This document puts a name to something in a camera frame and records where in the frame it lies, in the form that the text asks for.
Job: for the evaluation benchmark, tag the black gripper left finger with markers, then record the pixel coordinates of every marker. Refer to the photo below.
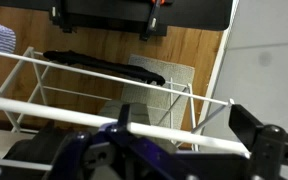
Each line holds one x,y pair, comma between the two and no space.
124,156

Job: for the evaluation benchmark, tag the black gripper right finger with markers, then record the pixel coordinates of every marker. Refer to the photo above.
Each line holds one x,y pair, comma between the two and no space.
270,150

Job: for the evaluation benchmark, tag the black cloth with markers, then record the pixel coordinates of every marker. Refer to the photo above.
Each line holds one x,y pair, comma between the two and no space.
117,68

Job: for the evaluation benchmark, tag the grey towel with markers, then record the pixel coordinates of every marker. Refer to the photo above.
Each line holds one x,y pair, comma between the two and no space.
170,75

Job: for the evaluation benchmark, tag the black flat panel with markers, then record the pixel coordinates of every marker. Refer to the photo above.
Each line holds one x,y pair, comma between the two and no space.
197,13

